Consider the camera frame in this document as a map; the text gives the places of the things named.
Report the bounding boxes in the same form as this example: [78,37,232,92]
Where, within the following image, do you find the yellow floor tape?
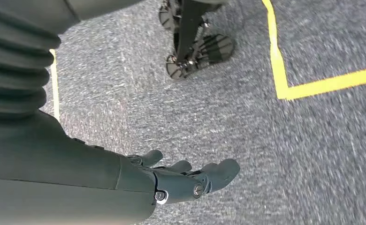
[261,0,366,101]
[48,49,61,122]

